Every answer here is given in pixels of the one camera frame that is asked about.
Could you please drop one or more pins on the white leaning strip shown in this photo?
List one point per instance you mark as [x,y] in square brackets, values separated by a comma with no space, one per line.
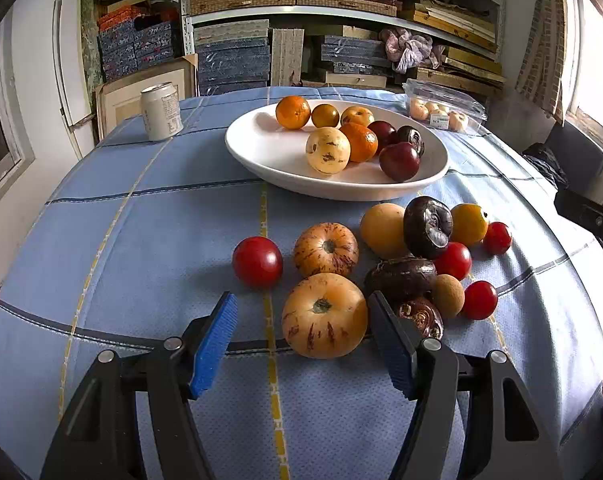
[60,60]

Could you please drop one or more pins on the woven patterned curtain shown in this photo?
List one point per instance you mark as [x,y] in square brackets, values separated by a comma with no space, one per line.
[541,50]

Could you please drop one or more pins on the upright grey wooden boxes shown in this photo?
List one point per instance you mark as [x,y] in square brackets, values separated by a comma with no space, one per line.
[287,57]

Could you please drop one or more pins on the dark clothing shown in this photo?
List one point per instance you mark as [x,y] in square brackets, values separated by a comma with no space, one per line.
[546,162]

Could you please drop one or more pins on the tall stack of grey-blue boxes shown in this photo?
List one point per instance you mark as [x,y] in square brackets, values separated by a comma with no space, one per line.
[234,65]

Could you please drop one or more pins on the beige picture frame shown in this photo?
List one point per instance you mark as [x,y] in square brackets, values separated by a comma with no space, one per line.
[124,102]

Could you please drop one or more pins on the smooth pale orange melon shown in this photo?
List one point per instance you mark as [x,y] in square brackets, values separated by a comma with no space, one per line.
[381,230]

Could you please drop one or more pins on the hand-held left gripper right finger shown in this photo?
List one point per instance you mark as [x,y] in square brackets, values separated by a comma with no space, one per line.
[394,345]

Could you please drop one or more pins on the small yellow-green orange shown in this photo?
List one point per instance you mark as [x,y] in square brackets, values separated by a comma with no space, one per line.
[325,115]

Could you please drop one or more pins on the green marbled board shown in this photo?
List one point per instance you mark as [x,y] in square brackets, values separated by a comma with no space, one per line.
[88,40]

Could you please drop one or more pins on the pale speckled pepino melon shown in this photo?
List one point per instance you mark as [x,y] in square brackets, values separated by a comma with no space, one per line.
[328,150]

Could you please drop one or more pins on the blue checked tablecloth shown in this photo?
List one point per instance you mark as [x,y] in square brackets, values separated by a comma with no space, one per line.
[156,240]

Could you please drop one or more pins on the low tan wooden boxes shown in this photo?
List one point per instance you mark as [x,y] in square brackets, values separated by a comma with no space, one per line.
[354,80]

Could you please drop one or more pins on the orange mandarin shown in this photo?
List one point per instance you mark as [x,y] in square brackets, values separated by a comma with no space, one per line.
[293,112]
[364,142]

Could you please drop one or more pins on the large pale pepino melon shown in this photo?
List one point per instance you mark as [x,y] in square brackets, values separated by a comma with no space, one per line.
[324,315]

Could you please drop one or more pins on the bright window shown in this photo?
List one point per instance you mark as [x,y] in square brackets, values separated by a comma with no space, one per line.
[596,60]

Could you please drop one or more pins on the stack of golden flat boxes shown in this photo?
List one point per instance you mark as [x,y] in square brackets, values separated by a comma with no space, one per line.
[461,25]

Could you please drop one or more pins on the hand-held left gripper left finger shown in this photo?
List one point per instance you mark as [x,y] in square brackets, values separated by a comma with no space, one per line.
[214,342]

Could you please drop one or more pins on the short stack of grey-blue boxes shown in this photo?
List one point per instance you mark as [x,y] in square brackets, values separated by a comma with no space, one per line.
[354,52]

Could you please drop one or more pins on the dark padded chair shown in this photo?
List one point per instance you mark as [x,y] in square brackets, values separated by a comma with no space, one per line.
[576,152]

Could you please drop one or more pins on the white framed window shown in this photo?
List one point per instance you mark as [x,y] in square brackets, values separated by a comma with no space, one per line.
[1,135]

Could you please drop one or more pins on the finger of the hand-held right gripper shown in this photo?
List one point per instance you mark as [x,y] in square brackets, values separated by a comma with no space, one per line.
[581,210]

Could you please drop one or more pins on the white drink can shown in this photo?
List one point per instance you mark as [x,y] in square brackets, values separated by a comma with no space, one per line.
[161,112]

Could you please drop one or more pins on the small pale pepino melon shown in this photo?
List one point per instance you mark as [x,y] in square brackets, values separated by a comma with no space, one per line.
[357,115]

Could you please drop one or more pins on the white plate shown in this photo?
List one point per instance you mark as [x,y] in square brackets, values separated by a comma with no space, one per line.
[271,155]

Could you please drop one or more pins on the yellow orange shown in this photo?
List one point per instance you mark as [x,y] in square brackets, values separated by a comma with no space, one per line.
[471,225]

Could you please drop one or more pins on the pink cloth bundle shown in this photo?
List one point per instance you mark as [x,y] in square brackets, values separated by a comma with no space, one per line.
[406,50]

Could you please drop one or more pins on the striped pepino melon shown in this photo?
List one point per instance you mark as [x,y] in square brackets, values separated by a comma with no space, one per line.
[326,250]

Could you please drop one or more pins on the small tan round fruit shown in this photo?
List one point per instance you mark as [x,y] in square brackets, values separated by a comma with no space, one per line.
[448,296]

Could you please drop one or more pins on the dark red plum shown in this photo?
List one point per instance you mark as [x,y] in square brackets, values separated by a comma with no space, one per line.
[381,132]
[399,161]

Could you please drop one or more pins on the stack of blue patterned boxes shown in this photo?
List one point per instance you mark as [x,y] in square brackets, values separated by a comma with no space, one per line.
[118,50]

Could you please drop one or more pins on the big red tomato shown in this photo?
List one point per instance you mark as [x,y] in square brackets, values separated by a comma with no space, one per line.
[257,262]

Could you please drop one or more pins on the white metal shelving rack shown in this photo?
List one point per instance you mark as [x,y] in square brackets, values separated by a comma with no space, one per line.
[281,10]

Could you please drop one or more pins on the dark brown water chestnut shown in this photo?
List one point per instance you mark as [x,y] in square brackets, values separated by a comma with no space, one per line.
[399,277]
[411,137]

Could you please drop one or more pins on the clear plastic box of pale fruits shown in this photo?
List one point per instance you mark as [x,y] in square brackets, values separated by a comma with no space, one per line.
[446,110]

